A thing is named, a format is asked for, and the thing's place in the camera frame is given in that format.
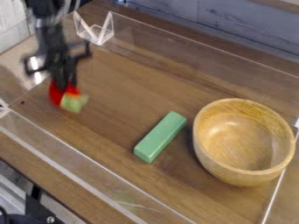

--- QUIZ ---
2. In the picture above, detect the clear acrylic front wall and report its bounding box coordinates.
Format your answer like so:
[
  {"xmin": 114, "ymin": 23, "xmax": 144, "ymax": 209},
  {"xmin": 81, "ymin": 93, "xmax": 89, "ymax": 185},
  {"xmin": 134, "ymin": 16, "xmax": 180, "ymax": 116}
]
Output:
[{"xmin": 0, "ymin": 110, "xmax": 194, "ymax": 224}]

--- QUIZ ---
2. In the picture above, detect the clear acrylic back wall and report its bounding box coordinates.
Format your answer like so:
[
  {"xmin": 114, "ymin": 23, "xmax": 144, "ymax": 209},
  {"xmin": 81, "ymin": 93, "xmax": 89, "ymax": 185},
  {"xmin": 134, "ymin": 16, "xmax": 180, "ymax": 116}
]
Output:
[{"xmin": 109, "ymin": 12, "xmax": 299, "ymax": 117}]

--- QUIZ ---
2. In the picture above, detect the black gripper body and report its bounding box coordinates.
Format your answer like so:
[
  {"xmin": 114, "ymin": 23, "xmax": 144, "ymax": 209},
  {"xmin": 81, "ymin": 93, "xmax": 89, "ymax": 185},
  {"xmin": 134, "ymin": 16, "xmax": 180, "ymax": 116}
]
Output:
[{"xmin": 22, "ymin": 20, "xmax": 90, "ymax": 74}]

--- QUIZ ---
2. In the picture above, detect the black metal mount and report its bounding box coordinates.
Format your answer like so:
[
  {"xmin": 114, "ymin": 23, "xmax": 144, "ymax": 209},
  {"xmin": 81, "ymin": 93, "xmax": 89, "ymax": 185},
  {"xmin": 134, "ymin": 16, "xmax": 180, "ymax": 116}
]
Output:
[{"xmin": 0, "ymin": 184, "xmax": 65, "ymax": 224}]

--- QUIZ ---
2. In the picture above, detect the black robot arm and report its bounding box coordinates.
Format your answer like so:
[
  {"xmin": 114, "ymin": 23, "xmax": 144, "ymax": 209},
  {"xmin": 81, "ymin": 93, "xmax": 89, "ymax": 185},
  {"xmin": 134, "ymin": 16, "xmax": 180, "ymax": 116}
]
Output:
[{"xmin": 21, "ymin": 0, "xmax": 90, "ymax": 91}]

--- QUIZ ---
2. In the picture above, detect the wooden bowl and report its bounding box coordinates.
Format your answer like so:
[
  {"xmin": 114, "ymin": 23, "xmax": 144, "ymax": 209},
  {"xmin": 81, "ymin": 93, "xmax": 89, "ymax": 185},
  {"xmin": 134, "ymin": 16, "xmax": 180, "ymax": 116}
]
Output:
[{"xmin": 192, "ymin": 98, "xmax": 294, "ymax": 186}]

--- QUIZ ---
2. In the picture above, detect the green rectangular block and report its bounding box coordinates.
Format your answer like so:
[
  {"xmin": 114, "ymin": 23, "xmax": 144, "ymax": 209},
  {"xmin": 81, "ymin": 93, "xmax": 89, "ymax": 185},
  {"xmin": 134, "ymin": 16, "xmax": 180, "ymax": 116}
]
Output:
[{"xmin": 133, "ymin": 111, "xmax": 186, "ymax": 164}]

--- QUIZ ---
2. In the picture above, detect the clear acrylic corner bracket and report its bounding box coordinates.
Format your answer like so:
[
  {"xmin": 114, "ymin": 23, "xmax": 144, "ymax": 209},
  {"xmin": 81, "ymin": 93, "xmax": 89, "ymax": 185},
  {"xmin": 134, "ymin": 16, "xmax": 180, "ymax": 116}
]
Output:
[{"xmin": 73, "ymin": 11, "xmax": 114, "ymax": 46}]

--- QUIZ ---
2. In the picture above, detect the clear acrylic wall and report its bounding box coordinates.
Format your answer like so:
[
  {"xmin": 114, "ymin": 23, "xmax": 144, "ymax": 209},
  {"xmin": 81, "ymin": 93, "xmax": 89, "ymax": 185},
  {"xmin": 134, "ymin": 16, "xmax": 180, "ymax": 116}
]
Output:
[
  {"xmin": 0, "ymin": 110, "xmax": 194, "ymax": 224},
  {"xmin": 109, "ymin": 12, "xmax": 299, "ymax": 117}
]

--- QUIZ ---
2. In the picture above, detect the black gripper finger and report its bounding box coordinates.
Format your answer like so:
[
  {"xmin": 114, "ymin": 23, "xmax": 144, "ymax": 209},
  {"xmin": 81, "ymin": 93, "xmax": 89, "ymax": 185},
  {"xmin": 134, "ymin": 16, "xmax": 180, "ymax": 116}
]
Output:
[
  {"xmin": 49, "ymin": 60, "xmax": 66, "ymax": 91},
  {"xmin": 63, "ymin": 58, "xmax": 77, "ymax": 86}
]

